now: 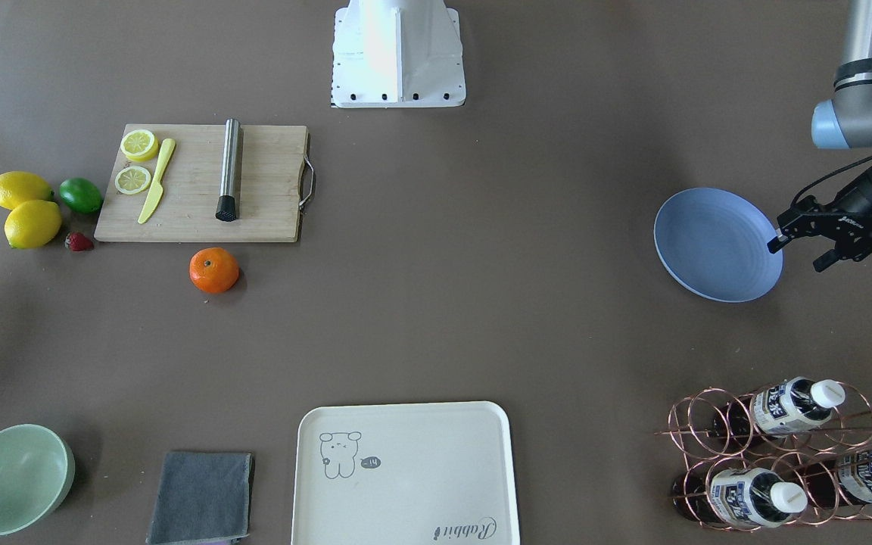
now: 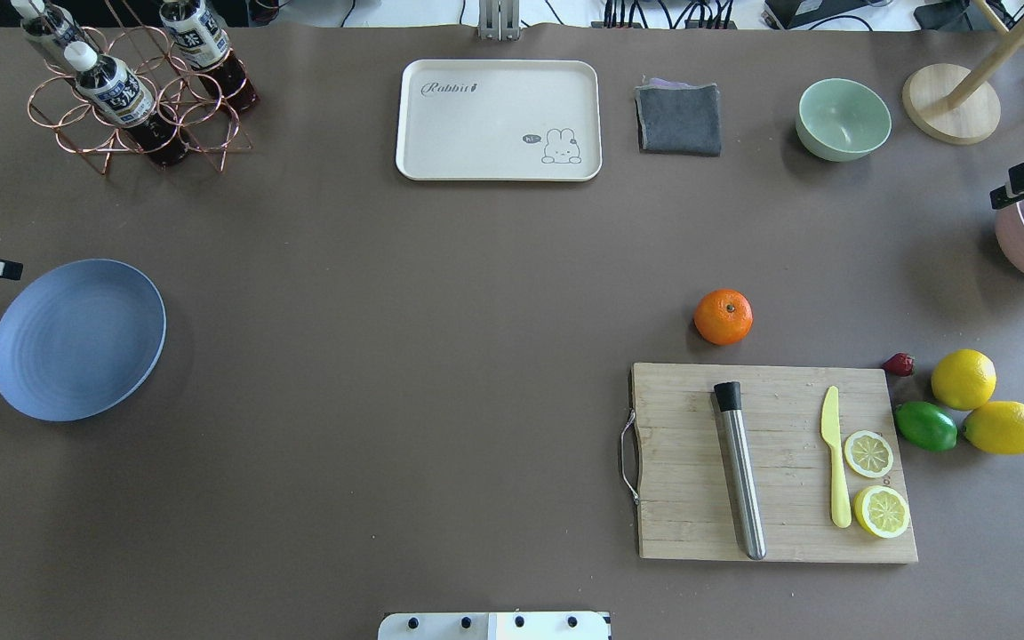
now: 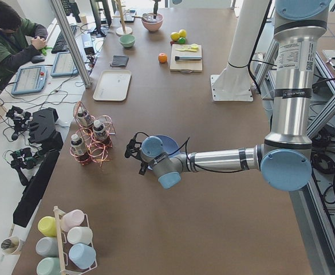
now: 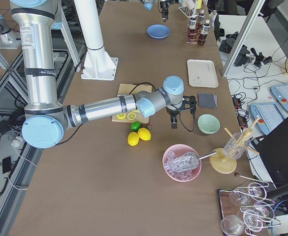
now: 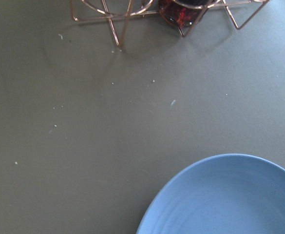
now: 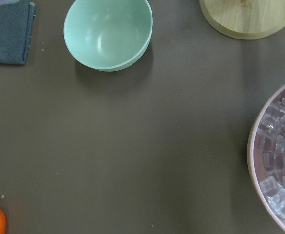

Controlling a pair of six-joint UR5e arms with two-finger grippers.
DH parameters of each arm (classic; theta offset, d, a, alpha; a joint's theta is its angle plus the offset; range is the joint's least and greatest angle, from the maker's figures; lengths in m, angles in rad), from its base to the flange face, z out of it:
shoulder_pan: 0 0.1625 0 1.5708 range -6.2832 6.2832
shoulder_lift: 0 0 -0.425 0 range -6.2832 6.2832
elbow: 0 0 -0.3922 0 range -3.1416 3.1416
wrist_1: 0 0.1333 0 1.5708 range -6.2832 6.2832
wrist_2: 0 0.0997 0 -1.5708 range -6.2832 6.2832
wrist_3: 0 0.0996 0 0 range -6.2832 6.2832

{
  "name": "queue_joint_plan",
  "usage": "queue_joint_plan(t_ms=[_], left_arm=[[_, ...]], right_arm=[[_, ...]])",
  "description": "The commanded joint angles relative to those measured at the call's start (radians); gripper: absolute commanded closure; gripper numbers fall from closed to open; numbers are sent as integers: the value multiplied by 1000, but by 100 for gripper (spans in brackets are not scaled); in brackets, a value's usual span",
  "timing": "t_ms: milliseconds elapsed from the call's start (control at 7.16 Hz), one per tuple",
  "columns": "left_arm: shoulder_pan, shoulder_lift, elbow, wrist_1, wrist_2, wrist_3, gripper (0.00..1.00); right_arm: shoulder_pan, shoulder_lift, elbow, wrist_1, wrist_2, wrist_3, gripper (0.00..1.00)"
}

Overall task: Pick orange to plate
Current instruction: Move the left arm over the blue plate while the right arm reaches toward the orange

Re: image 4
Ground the black tray with glasses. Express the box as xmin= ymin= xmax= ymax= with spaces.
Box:
xmin=218 ymin=182 xmax=282 ymax=236

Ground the aluminium frame post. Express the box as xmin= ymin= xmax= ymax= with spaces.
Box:
xmin=222 ymin=0 xmax=265 ymax=77

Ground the lemon half slice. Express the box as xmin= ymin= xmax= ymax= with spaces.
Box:
xmin=127 ymin=112 xmax=137 ymax=120
xmin=116 ymin=113 xmax=127 ymax=120

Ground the mint green bowl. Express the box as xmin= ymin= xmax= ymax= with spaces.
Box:
xmin=197 ymin=114 xmax=221 ymax=134

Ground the tea bottle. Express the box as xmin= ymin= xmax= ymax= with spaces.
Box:
xmin=187 ymin=15 xmax=197 ymax=42
xmin=198 ymin=9 xmax=205 ymax=24
xmin=198 ymin=20 xmax=210 ymax=45

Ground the grey folded cloth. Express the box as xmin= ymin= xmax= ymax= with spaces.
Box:
xmin=198 ymin=92 xmax=217 ymax=109

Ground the white camera mast base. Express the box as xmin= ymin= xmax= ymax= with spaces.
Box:
xmin=75 ymin=0 xmax=118 ymax=81

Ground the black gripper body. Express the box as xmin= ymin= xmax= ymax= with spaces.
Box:
xmin=166 ymin=104 xmax=180 ymax=117
xmin=159 ymin=0 xmax=170 ymax=15

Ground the wooden cutting board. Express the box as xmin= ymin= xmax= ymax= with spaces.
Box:
xmin=111 ymin=84 xmax=154 ymax=124

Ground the blue round plate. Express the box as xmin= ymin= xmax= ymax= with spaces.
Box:
xmin=147 ymin=24 xmax=170 ymax=39

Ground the lower lemon half slice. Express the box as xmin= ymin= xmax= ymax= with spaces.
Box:
xmin=116 ymin=113 xmax=127 ymax=120

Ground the front tea bottle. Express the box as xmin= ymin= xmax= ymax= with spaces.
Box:
xmin=198 ymin=20 xmax=210 ymax=45

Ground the clear glass on stand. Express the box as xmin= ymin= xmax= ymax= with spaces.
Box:
xmin=224 ymin=133 xmax=250 ymax=160

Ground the near teach pendant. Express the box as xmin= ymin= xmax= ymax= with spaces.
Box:
xmin=250 ymin=102 xmax=286 ymax=135

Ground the cream rabbit tray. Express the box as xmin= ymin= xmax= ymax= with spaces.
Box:
xmin=187 ymin=59 xmax=219 ymax=88

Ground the wooden cup tree stand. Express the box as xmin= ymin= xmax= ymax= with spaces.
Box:
xmin=209 ymin=116 xmax=259 ymax=174

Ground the copper wire bottle rack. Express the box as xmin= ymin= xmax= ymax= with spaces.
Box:
xmin=186 ymin=16 xmax=209 ymax=44

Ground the left rear tea bottle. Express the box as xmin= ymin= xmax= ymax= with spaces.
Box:
xmin=198 ymin=9 xmax=205 ymax=24

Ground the upper lemon half slice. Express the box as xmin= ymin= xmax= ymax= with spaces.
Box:
xmin=127 ymin=112 xmax=137 ymax=120

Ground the steel ice scoop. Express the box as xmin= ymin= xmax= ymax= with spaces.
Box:
xmin=176 ymin=151 xmax=217 ymax=172

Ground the lower whole lemon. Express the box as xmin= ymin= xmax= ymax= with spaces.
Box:
xmin=127 ymin=132 xmax=139 ymax=147

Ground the pink bowl of ice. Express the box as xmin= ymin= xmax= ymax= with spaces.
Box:
xmin=162 ymin=144 xmax=202 ymax=182

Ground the right rear tea bottle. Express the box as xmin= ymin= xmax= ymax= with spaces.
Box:
xmin=187 ymin=15 xmax=197 ymax=42

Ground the green lime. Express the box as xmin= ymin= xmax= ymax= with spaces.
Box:
xmin=130 ymin=121 xmax=141 ymax=132

